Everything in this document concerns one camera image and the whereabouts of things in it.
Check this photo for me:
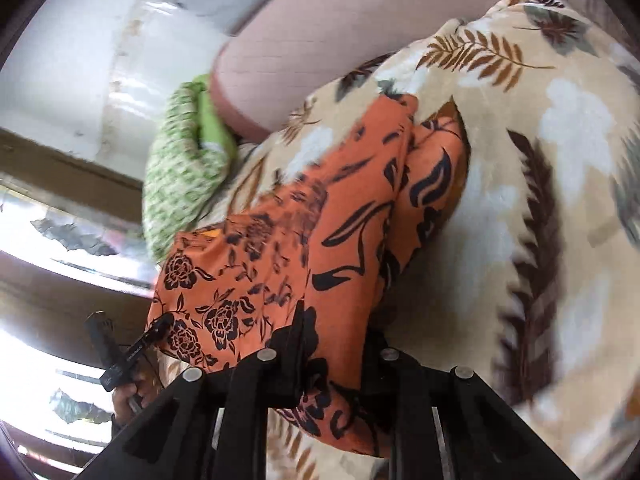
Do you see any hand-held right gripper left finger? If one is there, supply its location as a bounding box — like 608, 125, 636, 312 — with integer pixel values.
92, 301, 307, 480

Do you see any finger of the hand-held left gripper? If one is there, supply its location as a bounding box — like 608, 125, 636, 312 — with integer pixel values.
101, 313, 177, 391
85, 311, 122, 373

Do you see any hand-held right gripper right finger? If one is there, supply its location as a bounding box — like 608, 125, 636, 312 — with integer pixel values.
366, 331, 577, 480

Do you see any orange black floral cloth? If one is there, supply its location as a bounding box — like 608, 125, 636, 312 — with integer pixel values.
147, 94, 471, 461

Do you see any person's left hand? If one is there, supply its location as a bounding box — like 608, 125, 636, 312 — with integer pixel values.
112, 372, 158, 426

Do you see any wooden framed glass window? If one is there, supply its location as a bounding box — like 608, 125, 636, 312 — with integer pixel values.
0, 127, 166, 480

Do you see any green patterned pillow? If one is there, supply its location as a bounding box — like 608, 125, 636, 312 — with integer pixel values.
141, 74, 241, 263

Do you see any beige leaf printed blanket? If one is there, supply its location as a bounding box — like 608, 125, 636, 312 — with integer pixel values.
160, 0, 640, 480

